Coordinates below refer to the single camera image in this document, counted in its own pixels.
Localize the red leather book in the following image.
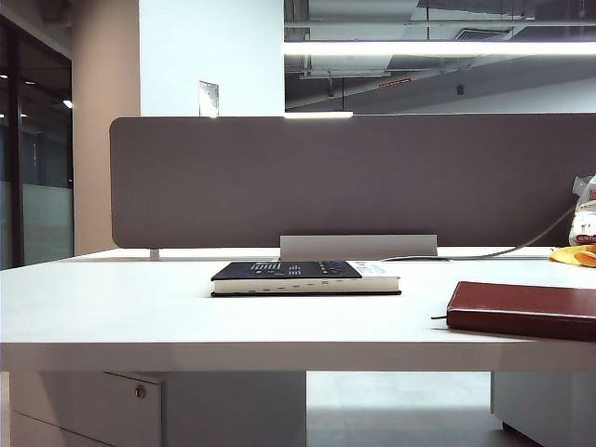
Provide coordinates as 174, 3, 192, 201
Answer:
431, 280, 596, 344

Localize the black hardcover book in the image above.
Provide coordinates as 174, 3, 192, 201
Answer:
210, 260, 402, 298

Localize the grey fabric desk divider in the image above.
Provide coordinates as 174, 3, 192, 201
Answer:
109, 113, 596, 250

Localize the short ceiling light strip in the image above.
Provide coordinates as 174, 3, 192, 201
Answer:
283, 110, 354, 119

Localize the long ceiling light strip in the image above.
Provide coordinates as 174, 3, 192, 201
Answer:
283, 40, 596, 57

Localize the dark framed glass partition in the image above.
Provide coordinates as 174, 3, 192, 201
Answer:
0, 13, 75, 270

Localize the ceiling air vent grille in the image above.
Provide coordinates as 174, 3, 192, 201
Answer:
454, 26, 516, 42

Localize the white drawer cabinet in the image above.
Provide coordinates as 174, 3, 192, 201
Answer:
8, 371, 307, 447

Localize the yellow cloth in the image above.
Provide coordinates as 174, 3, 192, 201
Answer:
548, 242, 596, 267

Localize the clear plastic snack bag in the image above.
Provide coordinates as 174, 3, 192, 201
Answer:
568, 174, 596, 248

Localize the white storage cabinet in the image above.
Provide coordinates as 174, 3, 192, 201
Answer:
489, 371, 596, 447

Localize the silver wall plate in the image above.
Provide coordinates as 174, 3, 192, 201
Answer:
198, 80, 221, 118

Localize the grey power cable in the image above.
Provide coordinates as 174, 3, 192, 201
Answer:
379, 206, 578, 262

